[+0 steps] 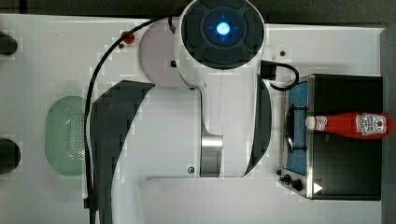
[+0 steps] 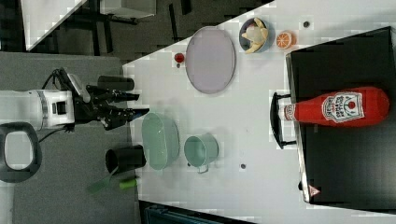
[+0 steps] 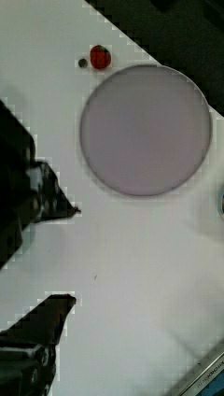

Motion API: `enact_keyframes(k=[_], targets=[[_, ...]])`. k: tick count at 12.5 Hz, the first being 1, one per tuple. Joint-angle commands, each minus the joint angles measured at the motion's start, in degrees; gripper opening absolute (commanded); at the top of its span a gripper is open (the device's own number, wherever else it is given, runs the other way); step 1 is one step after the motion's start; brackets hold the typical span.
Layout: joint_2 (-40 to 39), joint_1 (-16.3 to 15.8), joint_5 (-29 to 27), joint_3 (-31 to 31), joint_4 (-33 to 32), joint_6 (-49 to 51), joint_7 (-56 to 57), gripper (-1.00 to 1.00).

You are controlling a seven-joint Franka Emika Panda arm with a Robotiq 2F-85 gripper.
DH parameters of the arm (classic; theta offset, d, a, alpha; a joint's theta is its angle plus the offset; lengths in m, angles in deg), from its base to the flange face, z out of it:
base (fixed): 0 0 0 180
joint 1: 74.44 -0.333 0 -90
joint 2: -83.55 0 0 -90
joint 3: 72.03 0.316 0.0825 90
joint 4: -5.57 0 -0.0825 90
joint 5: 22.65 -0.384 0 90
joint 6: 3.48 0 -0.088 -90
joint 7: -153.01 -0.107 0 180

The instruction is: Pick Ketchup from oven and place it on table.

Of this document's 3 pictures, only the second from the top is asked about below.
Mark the orange slice toy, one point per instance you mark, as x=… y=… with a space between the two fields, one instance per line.
x=284 y=40

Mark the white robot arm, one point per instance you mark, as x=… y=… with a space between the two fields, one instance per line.
x=71 y=103

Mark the black toaster oven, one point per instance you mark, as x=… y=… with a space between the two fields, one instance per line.
x=346 y=166

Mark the red plush ketchup bottle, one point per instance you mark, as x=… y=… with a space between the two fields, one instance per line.
x=358 y=107

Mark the green metal mug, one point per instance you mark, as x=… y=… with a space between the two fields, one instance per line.
x=201 y=150

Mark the black cylinder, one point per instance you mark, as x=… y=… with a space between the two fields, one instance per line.
x=116 y=83
x=125 y=159

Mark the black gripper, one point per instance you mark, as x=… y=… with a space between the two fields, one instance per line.
x=93 y=103

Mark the green oval colander basket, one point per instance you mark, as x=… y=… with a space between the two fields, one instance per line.
x=160 y=140

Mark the plush banana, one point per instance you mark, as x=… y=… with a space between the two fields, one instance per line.
x=257 y=34

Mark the black cylinder upper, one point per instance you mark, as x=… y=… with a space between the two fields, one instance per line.
x=116 y=83

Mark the grey round plate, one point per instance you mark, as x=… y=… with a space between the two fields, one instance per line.
x=210 y=60

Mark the blue bowl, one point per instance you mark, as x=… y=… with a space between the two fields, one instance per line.
x=244 y=44

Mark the black cylinder lower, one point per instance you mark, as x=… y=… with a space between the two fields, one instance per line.
x=125 y=159

